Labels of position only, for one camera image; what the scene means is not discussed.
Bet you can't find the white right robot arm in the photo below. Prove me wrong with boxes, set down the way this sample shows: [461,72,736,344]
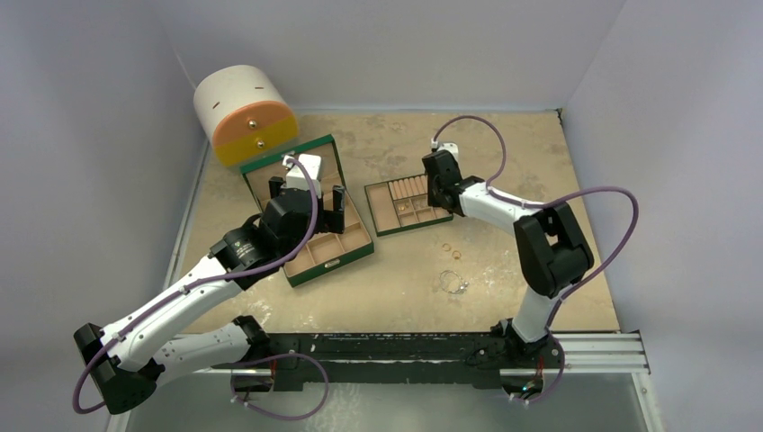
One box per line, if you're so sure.
[422,149,594,366]

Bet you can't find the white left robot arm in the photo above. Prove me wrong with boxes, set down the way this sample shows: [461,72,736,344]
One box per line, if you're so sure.
[71,176,346,415]

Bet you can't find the green jewelry tray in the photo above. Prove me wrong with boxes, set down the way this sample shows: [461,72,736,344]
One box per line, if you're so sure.
[364,174,453,237]

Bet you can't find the green jewelry box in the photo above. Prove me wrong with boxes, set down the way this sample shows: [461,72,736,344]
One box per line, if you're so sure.
[240,134,374,288]

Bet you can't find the white cylindrical drawer cabinet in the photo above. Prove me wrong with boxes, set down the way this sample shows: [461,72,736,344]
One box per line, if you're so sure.
[193,65,300,168]

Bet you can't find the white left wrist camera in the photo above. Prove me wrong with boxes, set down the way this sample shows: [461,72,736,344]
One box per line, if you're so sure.
[283,154,322,195]

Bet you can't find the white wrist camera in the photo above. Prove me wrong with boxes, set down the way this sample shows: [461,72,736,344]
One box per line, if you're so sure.
[283,154,322,195]
[430,139,459,159]

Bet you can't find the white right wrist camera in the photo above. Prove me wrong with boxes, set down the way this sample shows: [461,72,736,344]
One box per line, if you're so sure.
[430,139,459,159]

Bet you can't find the silver chain bracelet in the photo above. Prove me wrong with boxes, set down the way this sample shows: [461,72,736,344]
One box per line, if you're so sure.
[437,269,470,296]

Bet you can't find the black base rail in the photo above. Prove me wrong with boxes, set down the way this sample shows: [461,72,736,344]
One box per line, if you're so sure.
[233,331,560,392]

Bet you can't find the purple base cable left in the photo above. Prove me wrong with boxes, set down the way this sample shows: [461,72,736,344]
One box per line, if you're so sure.
[229,353,331,423]

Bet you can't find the aluminium rail extrusion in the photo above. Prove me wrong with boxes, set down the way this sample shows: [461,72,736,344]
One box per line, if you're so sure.
[500,332,651,376]

